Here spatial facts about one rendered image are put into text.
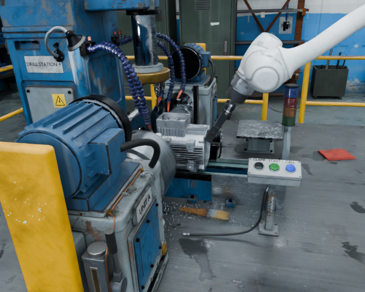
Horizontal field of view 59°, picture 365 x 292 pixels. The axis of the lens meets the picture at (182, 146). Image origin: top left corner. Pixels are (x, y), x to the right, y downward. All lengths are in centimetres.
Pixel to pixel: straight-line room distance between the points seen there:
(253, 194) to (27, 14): 106
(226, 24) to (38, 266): 397
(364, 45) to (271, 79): 564
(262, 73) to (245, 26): 539
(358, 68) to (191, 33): 330
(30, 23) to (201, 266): 101
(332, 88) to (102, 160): 557
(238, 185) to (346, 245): 43
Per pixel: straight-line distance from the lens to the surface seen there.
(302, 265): 115
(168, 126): 130
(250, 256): 114
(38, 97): 136
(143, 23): 126
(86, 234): 77
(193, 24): 449
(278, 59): 98
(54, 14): 125
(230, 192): 135
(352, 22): 115
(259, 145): 184
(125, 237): 75
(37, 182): 63
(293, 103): 156
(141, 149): 102
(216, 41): 445
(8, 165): 65
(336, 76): 604
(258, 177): 110
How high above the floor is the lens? 156
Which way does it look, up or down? 24 degrees down
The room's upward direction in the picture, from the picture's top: 2 degrees counter-clockwise
